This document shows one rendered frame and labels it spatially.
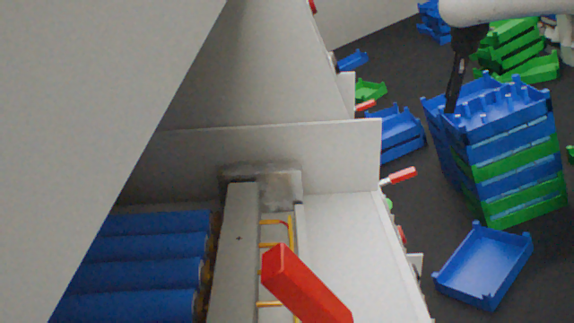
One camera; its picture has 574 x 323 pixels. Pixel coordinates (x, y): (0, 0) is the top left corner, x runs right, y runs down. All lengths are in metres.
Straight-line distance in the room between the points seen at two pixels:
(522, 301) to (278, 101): 1.46
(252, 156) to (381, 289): 0.11
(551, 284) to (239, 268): 1.54
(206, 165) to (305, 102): 0.07
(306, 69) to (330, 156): 0.06
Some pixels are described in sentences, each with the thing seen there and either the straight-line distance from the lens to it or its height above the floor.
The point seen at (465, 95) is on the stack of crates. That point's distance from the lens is 2.15.
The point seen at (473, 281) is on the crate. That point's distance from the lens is 1.74.
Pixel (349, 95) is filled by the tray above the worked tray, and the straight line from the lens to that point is 0.37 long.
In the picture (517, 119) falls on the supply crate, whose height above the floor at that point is 0.42.
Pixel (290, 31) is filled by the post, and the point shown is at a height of 1.22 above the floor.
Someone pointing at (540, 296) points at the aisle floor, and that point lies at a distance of 1.68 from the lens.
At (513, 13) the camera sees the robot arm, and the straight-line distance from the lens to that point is 1.13.
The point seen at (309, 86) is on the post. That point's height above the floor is 1.18.
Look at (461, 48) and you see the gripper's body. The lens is 1.34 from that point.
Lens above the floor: 1.27
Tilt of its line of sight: 26 degrees down
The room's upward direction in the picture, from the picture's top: 26 degrees counter-clockwise
